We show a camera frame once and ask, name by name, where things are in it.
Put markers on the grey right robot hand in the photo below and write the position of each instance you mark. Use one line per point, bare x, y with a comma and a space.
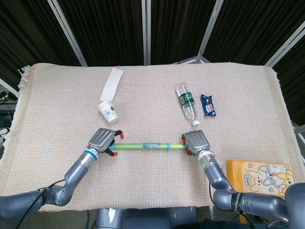
196, 142

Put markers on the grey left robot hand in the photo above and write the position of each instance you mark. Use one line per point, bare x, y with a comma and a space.
102, 139

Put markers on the green plastic tube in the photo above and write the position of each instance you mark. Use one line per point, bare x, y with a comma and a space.
133, 146

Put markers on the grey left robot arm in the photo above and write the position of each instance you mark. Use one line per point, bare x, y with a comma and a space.
76, 170

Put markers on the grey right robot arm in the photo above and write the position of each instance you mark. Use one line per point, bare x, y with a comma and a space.
216, 176

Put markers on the stacked flower print paper cups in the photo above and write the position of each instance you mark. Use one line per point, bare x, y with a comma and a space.
109, 114

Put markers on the blue cookie snack packet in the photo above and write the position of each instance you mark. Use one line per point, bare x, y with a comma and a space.
208, 105

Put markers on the clear plastic water bottle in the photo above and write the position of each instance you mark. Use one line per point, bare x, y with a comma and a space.
188, 102

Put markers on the yellow corgi print tissue pack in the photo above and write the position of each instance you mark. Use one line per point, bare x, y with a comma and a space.
240, 174

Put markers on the beige woven tablecloth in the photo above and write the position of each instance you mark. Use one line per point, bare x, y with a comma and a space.
152, 107

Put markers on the white paper strip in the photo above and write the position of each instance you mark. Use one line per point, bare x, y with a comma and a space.
112, 83

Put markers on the grey robot torso base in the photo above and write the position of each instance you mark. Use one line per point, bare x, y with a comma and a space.
143, 218

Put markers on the dark fabric screen panel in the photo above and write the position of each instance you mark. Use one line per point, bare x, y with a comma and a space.
28, 31
109, 28
178, 28
257, 28

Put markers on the white screen frame pole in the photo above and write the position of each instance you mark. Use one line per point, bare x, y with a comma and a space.
146, 31
8, 86
209, 31
68, 33
286, 43

